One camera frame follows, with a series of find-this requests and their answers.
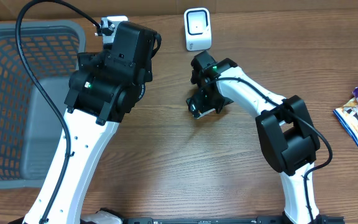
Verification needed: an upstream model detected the yellow snack bag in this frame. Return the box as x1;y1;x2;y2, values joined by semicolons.
333;98;358;147

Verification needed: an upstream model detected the small orange juice carton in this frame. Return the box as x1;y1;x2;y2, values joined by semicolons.
193;108;216;119

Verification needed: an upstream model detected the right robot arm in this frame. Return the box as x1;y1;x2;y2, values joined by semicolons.
186;51;320;223

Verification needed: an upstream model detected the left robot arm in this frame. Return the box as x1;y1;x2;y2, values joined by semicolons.
22;21;162;223

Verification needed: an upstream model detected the white barcode scanner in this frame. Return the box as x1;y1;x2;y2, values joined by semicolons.
183;7;212;51

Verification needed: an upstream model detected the grey plastic mesh basket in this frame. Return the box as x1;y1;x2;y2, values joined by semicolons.
0;21;86;189

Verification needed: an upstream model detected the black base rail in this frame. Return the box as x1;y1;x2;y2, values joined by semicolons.
79;207;345;224

